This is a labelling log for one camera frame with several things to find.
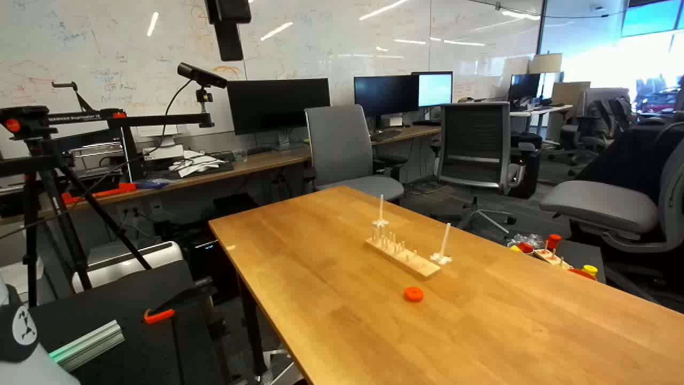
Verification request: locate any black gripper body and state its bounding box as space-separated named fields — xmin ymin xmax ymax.
xmin=204 ymin=0 xmax=253 ymax=25

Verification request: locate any orange ring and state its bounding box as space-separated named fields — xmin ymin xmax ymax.
xmin=403 ymin=284 xmax=427 ymax=305

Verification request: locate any wooden peg platform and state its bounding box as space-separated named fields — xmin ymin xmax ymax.
xmin=363 ymin=232 xmax=446 ymax=281

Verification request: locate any large black monitor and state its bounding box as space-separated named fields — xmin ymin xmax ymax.
xmin=225 ymin=75 xmax=334 ymax=136

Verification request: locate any long wooden desk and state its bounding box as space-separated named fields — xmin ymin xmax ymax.
xmin=38 ymin=123 xmax=446 ymax=216

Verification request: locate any white paper pile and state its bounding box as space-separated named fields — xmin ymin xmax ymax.
xmin=142 ymin=141 xmax=233 ymax=179

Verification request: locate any grey office chair, tall back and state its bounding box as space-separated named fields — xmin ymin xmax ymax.
xmin=304 ymin=103 xmax=406 ymax=204

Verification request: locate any black dark-screen monitor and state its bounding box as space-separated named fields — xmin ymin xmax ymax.
xmin=353 ymin=72 xmax=421 ymax=123

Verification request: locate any orange tool on desk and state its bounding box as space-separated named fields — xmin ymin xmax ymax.
xmin=61 ymin=181 xmax=140 ymax=209

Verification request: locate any lit bright-screen monitor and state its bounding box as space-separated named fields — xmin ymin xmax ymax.
xmin=416 ymin=69 xmax=455 ymax=112

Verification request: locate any white rounded case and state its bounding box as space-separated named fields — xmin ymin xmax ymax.
xmin=70 ymin=240 xmax=186 ymax=295

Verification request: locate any black mesh office chair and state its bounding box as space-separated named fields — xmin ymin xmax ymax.
xmin=435 ymin=99 xmax=542 ymax=218

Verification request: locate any black tripod with orange knobs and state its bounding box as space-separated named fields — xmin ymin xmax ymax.
xmin=0 ymin=78 xmax=217 ymax=309

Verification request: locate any distant small dark monitor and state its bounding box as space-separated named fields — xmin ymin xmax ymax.
xmin=508 ymin=72 xmax=543 ymax=104

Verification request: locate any beige shade lamp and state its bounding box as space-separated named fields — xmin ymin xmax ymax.
xmin=528 ymin=51 xmax=564 ymax=103

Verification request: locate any black workbench top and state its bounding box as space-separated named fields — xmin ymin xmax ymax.
xmin=30 ymin=258 xmax=238 ymax=385

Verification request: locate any aluminium extrusion bar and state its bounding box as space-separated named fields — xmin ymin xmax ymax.
xmin=47 ymin=319 xmax=126 ymax=372

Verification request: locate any black cap with white logo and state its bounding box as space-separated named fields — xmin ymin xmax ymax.
xmin=0 ymin=284 xmax=41 ymax=364

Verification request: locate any distant black office chair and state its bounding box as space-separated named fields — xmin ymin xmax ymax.
xmin=570 ymin=87 xmax=637 ymax=152

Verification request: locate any wooden toy strip board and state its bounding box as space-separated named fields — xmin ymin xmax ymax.
xmin=533 ymin=248 xmax=576 ymax=272

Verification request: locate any grey padded office chair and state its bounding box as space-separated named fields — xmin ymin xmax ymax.
xmin=540 ymin=135 xmax=684 ymax=286

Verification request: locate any small yellow toy peg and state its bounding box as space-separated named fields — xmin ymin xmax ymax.
xmin=570 ymin=262 xmax=602 ymax=283

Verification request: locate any black stereo camera bar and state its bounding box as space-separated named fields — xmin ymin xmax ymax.
xmin=175 ymin=59 xmax=232 ymax=92

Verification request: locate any orange handled clamp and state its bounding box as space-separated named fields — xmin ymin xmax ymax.
xmin=142 ymin=275 xmax=217 ymax=330

